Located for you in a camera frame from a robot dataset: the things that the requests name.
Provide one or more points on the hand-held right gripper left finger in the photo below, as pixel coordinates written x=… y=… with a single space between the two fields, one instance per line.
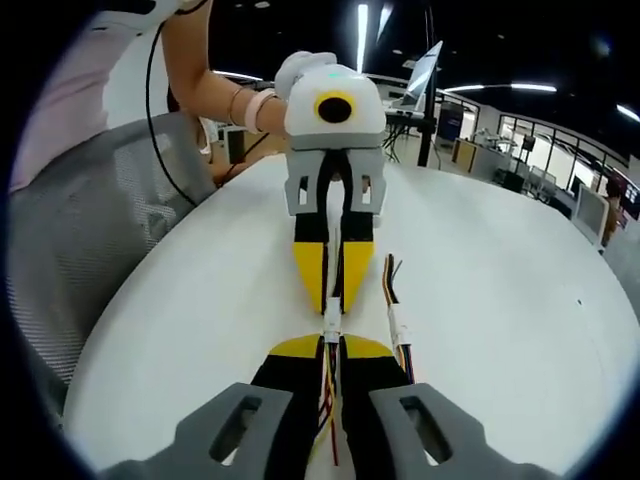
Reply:
x=305 y=395

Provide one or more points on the white kiosk monitor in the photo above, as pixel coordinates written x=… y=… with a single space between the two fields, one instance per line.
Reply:
x=590 y=215

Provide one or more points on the pink wristband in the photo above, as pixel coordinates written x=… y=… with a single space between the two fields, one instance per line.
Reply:
x=257 y=112

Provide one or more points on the gold bangle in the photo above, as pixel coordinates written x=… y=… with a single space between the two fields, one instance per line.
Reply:
x=233 y=107

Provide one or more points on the straight ceiling light strip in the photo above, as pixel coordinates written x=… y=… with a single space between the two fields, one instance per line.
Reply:
x=500 y=88
x=361 y=40
x=627 y=112

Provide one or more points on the person's left hand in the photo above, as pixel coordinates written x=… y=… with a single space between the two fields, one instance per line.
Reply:
x=292 y=70

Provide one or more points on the dark blue screen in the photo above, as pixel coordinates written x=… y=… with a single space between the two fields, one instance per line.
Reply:
x=450 y=122

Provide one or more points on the person in pink shirt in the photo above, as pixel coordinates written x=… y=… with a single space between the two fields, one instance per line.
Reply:
x=75 y=90

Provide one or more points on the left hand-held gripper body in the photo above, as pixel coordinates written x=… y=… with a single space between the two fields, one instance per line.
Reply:
x=305 y=125

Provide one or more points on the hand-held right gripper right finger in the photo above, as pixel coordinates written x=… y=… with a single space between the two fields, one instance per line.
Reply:
x=357 y=400

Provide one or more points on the grey mesh office chair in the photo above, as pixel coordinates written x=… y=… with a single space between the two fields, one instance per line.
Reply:
x=90 y=240

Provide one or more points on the laptop on stand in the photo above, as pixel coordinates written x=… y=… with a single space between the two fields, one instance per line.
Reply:
x=422 y=75

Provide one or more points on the black stand pole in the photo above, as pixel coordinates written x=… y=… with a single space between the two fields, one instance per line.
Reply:
x=425 y=140

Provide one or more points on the wooden cabinet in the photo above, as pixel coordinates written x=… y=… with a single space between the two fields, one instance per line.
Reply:
x=464 y=155

